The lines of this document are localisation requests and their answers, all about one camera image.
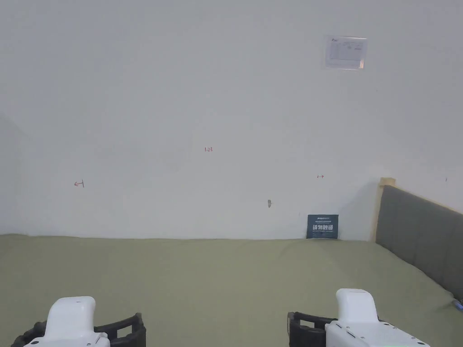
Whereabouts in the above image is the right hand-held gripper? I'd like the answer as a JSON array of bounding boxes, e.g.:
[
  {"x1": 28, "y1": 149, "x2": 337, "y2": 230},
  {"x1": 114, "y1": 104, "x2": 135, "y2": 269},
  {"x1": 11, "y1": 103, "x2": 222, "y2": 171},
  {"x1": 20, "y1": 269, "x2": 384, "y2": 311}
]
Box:
[{"x1": 287, "y1": 288, "x2": 431, "y2": 347}]

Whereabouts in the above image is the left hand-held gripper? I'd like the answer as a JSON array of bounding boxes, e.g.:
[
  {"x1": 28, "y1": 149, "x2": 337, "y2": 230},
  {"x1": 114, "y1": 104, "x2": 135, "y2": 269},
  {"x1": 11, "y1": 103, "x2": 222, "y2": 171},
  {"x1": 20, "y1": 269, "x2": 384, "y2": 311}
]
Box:
[{"x1": 10, "y1": 296, "x2": 147, "y2": 347}]

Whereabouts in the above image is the bed with pale green sheet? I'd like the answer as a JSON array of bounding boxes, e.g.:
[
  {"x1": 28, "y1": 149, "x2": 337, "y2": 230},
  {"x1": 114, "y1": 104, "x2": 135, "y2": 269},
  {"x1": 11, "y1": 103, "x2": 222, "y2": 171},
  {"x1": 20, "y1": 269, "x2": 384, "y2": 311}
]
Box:
[{"x1": 0, "y1": 233, "x2": 463, "y2": 347}]

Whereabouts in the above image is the dark blue sign card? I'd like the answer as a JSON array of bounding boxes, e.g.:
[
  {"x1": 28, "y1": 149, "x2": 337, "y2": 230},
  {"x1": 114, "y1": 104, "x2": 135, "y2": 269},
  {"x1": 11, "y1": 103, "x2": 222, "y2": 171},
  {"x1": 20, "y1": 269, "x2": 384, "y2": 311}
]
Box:
[{"x1": 307, "y1": 214, "x2": 340, "y2": 240}]

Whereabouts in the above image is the grey padded headboard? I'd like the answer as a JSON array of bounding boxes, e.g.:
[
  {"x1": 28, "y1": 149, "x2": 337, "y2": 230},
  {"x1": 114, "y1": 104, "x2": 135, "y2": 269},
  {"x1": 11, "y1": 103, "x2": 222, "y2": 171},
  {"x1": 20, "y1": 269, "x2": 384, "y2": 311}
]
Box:
[{"x1": 372, "y1": 177, "x2": 463, "y2": 304}]

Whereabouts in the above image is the white paper sheet in sleeve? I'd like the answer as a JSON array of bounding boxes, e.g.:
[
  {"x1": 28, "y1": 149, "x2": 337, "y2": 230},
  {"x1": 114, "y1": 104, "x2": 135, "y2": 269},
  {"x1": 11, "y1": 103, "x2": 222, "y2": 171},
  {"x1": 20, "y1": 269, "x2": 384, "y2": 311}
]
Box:
[{"x1": 323, "y1": 35, "x2": 368, "y2": 70}]

